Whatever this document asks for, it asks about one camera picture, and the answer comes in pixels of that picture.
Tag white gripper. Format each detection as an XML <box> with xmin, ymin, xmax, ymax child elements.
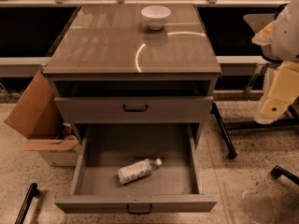
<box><xmin>254</xmin><ymin>61</ymin><xmax>299</xmax><ymax>125</ymax></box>

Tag plastic bottle with label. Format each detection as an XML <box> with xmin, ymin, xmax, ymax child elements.
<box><xmin>118</xmin><ymin>159</ymin><xmax>162</xmax><ymax>185</ymax></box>

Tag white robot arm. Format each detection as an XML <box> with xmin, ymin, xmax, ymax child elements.
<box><xmin>252</xmin><ymin>0</ymin><xmax>299</xmax><ymax>124</ymax></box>

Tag open grey lower drawer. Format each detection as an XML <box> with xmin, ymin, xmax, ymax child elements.
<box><xmin>55</xmin><ymin>124</ymin><xmax>217</xmax><ymax>215</ymax></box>

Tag grey drawer cabinet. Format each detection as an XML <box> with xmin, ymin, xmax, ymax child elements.
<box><xmin>43</xmin><ymin>4</ymin><xmax>221</xmax><ymax>139</ymax></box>

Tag closed grey middle drawer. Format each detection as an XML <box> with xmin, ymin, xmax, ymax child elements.
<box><xmin>54</xmin><ymin>96</ymin><xmax>213</xmax><ymax>124</ymax></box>

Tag black stand base legs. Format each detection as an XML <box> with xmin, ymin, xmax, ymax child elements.
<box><xmin>211</xmin><ymin>102</ymin><xmax>299</xmax><ymax>160</ymax></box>

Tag black chair with grey seat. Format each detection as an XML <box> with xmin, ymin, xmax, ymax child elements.
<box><xmin>243</xmin><ymin>4</ymin><xmax>286</xmax><ymax>63</ymax></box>

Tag black leg lower right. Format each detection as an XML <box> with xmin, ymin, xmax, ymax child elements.
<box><xmin>270</xmin><ymin>165</ymin><xmax>299</xmax><ymax>186</ymax></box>

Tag white ceramic bowl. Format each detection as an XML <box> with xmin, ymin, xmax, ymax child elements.
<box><xmin>141</xmin><ymin>6</ymin><xmax>171</xmax><ymax>30</ymax></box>

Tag open cardboard box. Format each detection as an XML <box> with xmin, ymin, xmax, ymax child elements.
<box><xmin>5</xmin><ymin>72</ymin><xmax>81</xmax><ymax>167</ymax></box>

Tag black bar lower left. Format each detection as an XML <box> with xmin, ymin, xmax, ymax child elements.
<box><xmin>14</xmin><ymin>183</ymin><xmax>39</xmax><ymax>224</ymax></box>

